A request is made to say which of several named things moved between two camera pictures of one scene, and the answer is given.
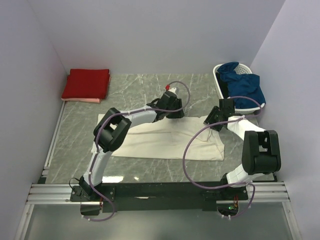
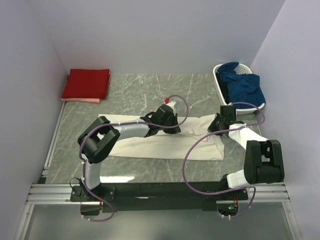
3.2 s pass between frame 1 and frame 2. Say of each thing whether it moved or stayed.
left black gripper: moved
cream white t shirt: stayed
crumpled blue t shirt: stayed
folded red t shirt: stayed
